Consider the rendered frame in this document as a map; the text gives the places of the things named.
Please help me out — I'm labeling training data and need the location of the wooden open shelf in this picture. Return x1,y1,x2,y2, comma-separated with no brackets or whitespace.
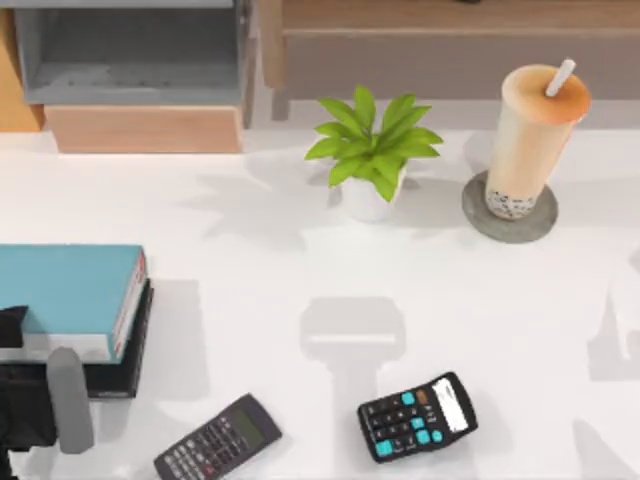
258,0,640,122

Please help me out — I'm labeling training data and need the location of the green plant in white pot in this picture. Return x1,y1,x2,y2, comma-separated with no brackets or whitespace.
303,84,445,224

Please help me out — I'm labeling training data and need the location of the wooden cupboard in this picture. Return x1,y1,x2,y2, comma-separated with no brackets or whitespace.
0,8,47,134

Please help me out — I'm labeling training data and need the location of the grey pierced drawer inside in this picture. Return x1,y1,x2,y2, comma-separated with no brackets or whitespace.
13,0,251,107

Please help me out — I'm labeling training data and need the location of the teal book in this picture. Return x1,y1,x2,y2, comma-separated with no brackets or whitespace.
0,243,149,364

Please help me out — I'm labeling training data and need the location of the dark grey calculator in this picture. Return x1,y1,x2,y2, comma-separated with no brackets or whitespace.
152,392,284,480

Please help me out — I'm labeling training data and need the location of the white drinking straw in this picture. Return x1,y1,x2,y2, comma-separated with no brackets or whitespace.
544,58,577,99

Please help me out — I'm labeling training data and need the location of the black calculator with blue keys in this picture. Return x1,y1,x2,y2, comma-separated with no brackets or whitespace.
356,370,480,465

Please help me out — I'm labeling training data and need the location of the orange milk tea cup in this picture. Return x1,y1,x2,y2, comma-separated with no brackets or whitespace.
484,63,593,221

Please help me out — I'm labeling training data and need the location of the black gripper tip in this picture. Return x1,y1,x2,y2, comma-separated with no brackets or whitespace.
0,305,28,348

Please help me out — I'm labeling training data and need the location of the grey round coaster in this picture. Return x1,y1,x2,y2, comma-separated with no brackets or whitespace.
461,169,560,245

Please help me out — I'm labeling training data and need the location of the pale wooden drawer front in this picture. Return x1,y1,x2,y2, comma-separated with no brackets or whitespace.
43,103,245,154

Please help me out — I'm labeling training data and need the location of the black book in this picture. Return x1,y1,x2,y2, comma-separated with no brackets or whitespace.
82,277,155,400

